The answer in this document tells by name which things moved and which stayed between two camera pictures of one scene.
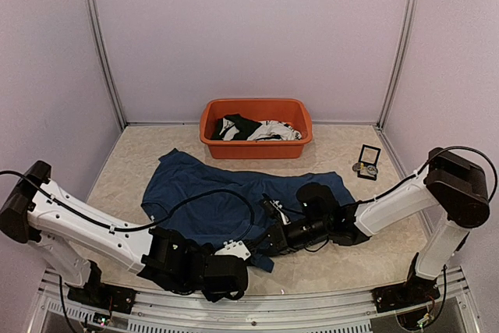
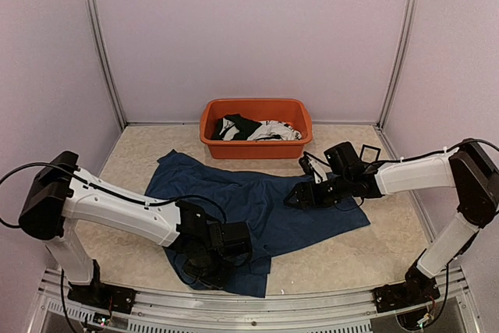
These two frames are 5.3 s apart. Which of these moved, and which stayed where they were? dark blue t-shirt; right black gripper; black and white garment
Moved: right black gripper; dark blue t-shirt
Stayed: black and white garment
